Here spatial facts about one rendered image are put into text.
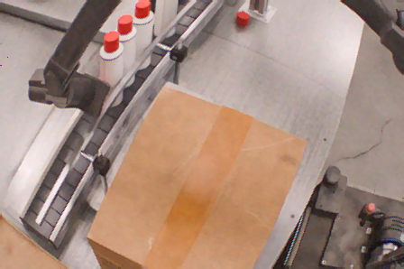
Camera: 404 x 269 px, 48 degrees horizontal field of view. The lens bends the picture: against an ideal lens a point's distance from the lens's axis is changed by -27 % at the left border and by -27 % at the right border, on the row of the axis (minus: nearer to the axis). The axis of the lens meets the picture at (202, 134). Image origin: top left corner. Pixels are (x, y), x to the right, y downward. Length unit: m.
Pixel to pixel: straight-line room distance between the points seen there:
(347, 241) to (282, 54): 0.74
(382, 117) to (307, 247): 0.96
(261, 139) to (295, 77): 0.50
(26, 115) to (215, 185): 0.61
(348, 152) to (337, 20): 0.87
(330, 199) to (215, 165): 1.03
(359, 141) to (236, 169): 1.56
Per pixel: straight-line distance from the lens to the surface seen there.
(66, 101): 0.96
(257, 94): 1.29
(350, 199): 1.91
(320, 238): 1.81
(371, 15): 0.65
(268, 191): 0.83
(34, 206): 1.09
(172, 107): 0.89
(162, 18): 1.26
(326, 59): 1.43
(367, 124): 2.44
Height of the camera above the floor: 1.84
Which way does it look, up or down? 56 degrees down
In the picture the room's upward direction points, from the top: 7 degrees clockwise
